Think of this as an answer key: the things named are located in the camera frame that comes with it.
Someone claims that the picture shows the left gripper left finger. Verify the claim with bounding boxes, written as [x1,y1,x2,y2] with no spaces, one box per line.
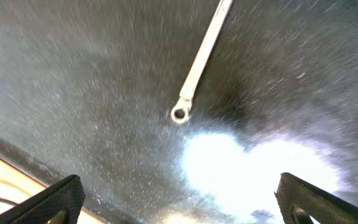
[0,174,86,224]

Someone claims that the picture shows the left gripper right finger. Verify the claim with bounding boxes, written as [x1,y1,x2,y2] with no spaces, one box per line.
[274,172,358,224]

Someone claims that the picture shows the wrench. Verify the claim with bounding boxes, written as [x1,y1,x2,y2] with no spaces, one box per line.
[170,0,235,124]

